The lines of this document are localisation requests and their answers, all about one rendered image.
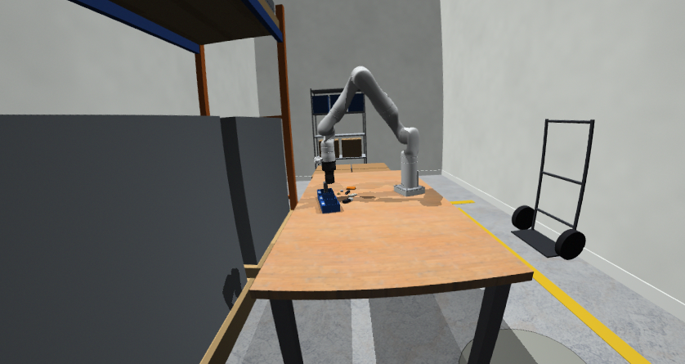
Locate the blue rack of bins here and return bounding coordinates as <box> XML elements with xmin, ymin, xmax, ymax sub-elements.
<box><xmin>317</xmin><ymin>188</ymin><xmax>340</xmax><ymax>213</ymax></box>

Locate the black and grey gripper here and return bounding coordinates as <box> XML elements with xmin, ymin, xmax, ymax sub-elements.
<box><xmin>314</xmin><ymin>151</ymin><xmax>336</xmax><ymax>193</ymax></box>

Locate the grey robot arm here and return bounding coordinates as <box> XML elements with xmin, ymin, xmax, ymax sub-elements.
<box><xmin>317</xmin><ymin>66</ymin><xmax>419</xmax><ymax>188</ymax></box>

